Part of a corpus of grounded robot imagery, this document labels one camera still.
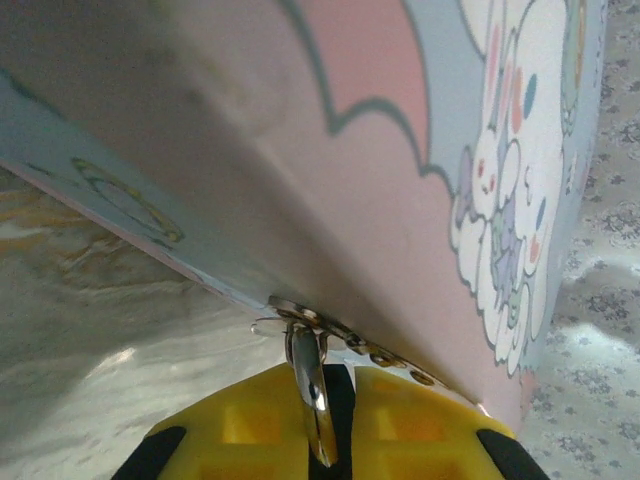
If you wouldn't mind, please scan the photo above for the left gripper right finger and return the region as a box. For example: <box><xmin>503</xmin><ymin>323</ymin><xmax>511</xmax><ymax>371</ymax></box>
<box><xmin>348</xmin><ymin>364</ymin><xmax>551</xmax><ymax>480</ymax></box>

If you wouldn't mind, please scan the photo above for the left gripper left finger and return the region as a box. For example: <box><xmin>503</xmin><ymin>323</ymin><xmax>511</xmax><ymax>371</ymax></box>
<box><xmin>113</xmin><ymin>362</ymin><xmax>326</xmax><ymax>480</ymax></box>

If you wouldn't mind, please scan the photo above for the pastel cartoon tin box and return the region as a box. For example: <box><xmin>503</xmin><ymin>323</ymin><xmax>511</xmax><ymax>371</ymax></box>
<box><xmin>0</xmin><ymin>0</ymin><xmax>609</xmax><ymax>442</ymax></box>

